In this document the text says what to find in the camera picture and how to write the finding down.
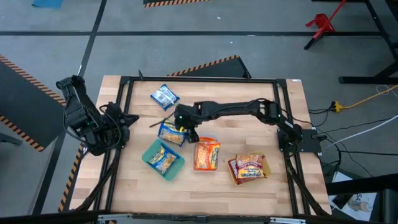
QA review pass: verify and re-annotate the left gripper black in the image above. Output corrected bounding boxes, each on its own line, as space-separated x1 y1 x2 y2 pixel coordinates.
106 102 140 132

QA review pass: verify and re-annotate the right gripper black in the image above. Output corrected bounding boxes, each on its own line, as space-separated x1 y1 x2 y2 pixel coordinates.
149 103 201 144

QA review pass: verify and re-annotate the blue ramen noodle pack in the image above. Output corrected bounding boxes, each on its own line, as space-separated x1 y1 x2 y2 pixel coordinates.
150 83 180 111
147 145 177 175
157 119 189 147

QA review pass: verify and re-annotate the clear plastic container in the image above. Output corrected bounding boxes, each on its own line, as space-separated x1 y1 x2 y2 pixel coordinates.
192 136 221 172

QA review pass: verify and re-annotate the green plastic container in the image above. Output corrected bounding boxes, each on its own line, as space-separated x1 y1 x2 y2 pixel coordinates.
141 139 186 182

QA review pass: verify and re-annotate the red ramen noodle pack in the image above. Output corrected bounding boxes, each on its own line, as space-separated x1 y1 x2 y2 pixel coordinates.
228 157 239 186
235 153 266 166
235 161 267 185

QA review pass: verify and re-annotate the black hazard-striped floor mat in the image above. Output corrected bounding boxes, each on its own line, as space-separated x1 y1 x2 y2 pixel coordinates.
142 0 215 9
167 55 252 79
0 54 81 153

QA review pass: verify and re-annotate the hazard-striped edge strip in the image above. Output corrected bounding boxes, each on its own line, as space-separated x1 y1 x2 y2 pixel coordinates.
58 142 85 213

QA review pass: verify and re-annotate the yellow plastic container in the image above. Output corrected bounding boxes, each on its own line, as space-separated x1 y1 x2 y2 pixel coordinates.
228 151 272 187

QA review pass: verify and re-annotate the grey metal bar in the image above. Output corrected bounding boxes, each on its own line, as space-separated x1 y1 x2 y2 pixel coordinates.
0 133 23 146

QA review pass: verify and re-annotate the long black rig beam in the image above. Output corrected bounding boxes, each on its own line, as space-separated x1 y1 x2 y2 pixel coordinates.
0 210 343 224

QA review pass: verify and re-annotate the blue floor mat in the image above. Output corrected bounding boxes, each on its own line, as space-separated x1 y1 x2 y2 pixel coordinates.
30 0 65 9

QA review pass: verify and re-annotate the red floor stand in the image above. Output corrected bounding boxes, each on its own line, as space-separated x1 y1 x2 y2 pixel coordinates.
303 0 348 51

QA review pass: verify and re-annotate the black metal beam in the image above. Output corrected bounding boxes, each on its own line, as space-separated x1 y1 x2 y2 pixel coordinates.
325 174 398 196

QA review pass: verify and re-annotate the white printed paper sheet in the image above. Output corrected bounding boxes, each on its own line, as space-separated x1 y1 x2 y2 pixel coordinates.
329 170 379 222

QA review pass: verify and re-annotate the black aluminium table frame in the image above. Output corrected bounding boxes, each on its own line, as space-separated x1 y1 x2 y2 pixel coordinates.
74 69 331 218

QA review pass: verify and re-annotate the silver metal bracket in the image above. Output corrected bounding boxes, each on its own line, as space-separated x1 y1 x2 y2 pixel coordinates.
97 213 134 223
269 217 307 224

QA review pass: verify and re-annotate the black cable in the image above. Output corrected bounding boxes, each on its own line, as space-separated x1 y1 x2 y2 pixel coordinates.
337 150 398 156
317 115 398 134
307 107 335 125

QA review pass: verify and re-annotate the yellow extension cable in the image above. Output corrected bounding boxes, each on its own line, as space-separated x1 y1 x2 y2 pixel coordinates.
330 83 398 113

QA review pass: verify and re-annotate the white cable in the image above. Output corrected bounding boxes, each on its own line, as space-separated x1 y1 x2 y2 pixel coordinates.
323 114 398 150

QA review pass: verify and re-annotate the black desk frame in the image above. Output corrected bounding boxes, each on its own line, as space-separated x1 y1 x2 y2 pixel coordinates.
338 0 398 85

